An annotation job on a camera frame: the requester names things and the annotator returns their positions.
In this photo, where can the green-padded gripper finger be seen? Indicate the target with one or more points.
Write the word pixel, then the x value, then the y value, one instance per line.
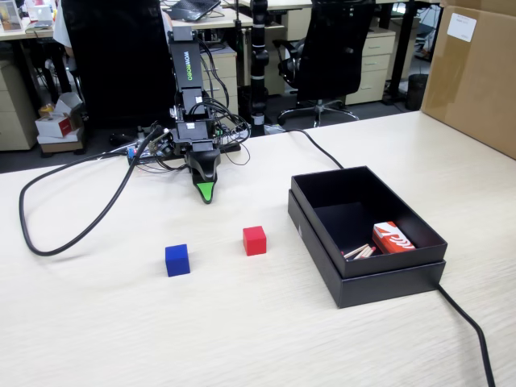
pixel 206 192

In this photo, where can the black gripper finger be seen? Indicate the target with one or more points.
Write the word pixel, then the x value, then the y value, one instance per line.
pixel 205 165

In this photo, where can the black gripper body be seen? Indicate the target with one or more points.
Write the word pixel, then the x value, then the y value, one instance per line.
pixel 193 137

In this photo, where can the red cube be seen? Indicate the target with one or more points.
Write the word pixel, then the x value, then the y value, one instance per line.
pixel 255 241

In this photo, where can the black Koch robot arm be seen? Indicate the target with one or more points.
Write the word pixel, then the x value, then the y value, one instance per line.
pixel 188 60

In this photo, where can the robot base electronics board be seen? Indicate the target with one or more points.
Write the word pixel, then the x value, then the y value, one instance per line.
pixel 139 155

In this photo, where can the blue cube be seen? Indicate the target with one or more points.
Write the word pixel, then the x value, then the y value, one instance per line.
pixel 177 261

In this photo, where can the beige drawer cabinet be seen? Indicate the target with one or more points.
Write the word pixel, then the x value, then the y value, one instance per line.
pixel 373 68
pixel 221 80
pixel 14 109

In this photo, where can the black pole with white rings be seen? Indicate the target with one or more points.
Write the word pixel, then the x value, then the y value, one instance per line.
pixel 258 60

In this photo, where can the black high-back office chair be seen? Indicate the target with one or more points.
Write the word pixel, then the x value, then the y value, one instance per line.
pixel 121 60

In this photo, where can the black laptop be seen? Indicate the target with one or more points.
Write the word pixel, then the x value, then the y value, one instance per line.
pixel 193 9

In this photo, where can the open white cardboard box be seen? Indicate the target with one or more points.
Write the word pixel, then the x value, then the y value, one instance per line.
pixel 69 104

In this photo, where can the flat brown cardboard box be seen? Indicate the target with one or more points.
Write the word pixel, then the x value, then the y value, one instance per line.
pixel 60 145

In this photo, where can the white red small box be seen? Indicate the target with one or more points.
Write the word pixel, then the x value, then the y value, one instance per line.
pixel 56 126

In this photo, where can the yellow tape roll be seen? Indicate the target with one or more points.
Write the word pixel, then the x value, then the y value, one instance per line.
pixel 47 110

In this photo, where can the wooden matchstick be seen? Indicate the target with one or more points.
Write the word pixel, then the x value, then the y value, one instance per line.
pixel 360 253
pixel 367 253
pixel 356 249

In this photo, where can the black mesh office chair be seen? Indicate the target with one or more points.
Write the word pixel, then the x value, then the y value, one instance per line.
pixel 334 52

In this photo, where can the orange white matchbox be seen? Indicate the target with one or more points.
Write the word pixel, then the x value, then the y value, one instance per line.
pixel 393 238

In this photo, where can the small white device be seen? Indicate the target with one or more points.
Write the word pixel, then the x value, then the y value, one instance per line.
pixel 41 17

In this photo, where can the black cardboard box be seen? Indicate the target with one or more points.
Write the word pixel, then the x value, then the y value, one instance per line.
pixel 403 209

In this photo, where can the framed picture stand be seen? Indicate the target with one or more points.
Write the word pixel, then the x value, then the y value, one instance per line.
pixel 10 15

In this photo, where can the black trash bin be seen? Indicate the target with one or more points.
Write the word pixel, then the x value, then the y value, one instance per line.
pixel 417 92

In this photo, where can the large brown cardboard box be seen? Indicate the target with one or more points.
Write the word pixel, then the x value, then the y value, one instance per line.
pixel 475 88

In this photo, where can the white shipping label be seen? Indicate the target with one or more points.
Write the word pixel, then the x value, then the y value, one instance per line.
pixel 462 26

